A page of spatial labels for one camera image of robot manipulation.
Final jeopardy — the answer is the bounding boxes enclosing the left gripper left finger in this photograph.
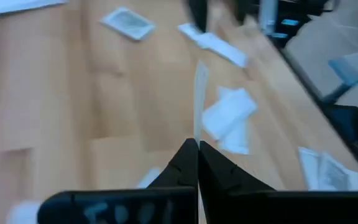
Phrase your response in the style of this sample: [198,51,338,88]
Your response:
[37,138,199,224]

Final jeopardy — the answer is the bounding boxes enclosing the white plain bandage wrapper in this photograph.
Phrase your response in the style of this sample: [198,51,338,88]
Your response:
[177,22,211,47]
[297,146,323,190]
[218,123,250,156]
[0,0,70,17]
[201,86,258,141]
[197,30,249,68]

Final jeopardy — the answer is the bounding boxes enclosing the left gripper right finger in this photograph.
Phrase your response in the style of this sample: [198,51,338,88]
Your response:
[198,140,358,224]

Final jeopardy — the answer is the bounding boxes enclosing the black plastic crate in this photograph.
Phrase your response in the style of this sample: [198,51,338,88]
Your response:
[253,0,335,41]

